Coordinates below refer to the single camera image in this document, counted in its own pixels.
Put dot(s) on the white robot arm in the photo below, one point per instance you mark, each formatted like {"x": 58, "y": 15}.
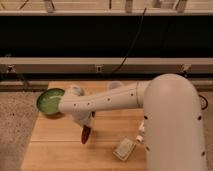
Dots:
{"x": 173, "y": 120}

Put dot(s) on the green ceramic bowl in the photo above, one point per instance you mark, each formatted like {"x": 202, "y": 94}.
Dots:
{"x": 48, "y": 101}

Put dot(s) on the translucent plastic cup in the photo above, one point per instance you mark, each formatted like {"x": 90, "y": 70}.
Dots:
{"x": 114, "y": 85}

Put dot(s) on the clear plastic bottle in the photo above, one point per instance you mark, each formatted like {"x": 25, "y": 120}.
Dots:
{"x": 141, "y": 132}

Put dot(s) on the grey metal rail beam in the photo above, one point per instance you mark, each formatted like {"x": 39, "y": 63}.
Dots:
{"x": 80, "y": 65}

